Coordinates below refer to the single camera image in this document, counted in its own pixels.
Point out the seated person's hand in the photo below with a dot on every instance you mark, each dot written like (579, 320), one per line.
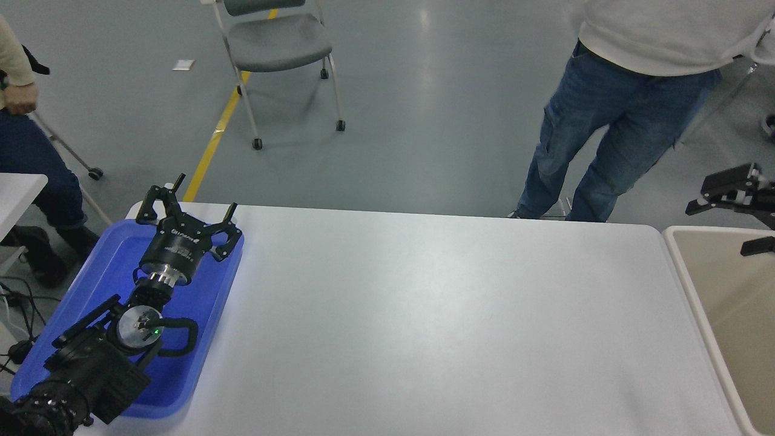
(20, 98)

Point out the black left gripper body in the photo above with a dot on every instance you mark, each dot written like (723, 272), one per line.
(174, 251)

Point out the standing person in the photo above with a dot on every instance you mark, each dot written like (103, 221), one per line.
(605, 121)

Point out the white chair with metal legs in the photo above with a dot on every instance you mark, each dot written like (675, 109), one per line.
(766, 51)

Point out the small white side table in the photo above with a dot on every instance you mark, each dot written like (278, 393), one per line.
(18, 191)

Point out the seated person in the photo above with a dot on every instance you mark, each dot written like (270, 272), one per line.
(30, 163)

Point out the blue plastic tray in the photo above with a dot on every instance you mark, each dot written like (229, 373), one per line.
(200, 315)

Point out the grey wheeled chair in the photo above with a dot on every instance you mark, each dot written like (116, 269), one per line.
(272, 39)

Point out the metal-legged wheeled chair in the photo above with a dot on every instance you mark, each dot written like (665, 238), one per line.
(66, 151)

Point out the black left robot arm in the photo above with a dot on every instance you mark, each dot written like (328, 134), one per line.
(91, 369)

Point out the large pale bin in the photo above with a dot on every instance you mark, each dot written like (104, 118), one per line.
(738, 321)

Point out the white paper scrap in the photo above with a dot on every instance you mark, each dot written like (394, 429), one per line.
(183, 65)

